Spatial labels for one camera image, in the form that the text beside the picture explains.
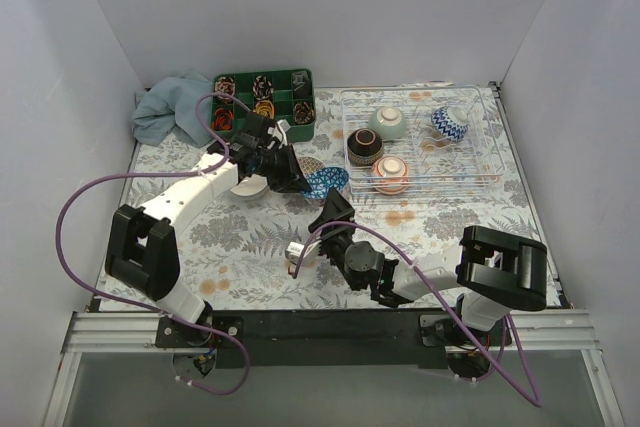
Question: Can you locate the blue triangle pattern bowl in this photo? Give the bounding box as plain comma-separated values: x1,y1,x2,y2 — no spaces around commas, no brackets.
302,167,349,203

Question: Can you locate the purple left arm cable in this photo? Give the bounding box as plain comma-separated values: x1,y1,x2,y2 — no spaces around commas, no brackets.
55,92,251,396

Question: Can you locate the brown floral rolled band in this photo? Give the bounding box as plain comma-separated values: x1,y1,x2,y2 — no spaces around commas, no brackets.
293,101,315,125

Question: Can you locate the light blue denim cloth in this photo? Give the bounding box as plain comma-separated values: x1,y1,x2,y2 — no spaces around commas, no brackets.
131,71,213,148

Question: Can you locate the pale green bowl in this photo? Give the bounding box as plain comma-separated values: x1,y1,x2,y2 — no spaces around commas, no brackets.
368,107,407,141

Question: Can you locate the yellow rolled band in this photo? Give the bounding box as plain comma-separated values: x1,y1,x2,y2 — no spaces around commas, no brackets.
254,99,275,119

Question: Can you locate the white orange ring bowl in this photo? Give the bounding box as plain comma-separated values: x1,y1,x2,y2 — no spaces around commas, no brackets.
370,156,409,195

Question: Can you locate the orange black rolled band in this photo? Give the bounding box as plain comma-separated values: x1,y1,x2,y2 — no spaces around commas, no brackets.
212,107,234,132

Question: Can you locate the black gold bowl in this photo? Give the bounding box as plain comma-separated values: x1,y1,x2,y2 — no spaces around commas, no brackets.
347,128,384,167

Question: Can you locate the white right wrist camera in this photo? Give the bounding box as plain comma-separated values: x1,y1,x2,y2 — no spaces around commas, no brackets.
285,241,320,267

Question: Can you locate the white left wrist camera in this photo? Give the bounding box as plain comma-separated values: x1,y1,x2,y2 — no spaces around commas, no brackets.
266,120,290,149

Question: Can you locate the pink black rolled band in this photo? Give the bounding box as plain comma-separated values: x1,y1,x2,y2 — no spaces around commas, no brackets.
214,76,236,104

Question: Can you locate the plain white bowl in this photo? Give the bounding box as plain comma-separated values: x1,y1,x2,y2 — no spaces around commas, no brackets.
229,175,269,200

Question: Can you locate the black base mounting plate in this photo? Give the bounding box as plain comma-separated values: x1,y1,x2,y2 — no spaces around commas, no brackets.
154,307,516,369

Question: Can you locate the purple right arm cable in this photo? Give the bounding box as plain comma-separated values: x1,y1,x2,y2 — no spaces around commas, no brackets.
292,220,544,408

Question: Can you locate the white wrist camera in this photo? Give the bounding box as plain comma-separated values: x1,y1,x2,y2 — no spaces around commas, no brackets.
285,241,320,267
266,120,290,149

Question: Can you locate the green compartment organizer tray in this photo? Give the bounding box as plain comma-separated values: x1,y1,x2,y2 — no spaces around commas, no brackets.
210,68,316,142

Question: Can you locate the black white rolled band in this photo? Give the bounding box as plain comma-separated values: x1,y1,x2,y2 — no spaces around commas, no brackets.
252,75,274,101

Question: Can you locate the blue zigzag pattern bowl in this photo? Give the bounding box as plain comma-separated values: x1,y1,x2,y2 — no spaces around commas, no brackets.
431,106,469,142

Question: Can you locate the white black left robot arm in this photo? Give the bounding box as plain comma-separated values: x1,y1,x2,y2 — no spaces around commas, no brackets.
105,112,310,347

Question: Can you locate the white wire dish rack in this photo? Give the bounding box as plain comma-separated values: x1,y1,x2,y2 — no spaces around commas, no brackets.
340,85,506,198

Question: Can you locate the grey folded item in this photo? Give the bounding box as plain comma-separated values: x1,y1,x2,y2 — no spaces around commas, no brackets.
291,70,312,99

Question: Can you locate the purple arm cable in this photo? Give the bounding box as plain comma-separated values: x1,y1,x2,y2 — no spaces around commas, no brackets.
55,92,251,396
292,220,544,408

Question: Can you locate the brown checker pattern bowl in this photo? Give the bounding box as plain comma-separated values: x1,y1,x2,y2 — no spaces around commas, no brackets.
298,156,325,177

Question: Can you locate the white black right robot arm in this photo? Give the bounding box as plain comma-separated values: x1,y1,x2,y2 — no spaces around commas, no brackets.
303,188,548,345

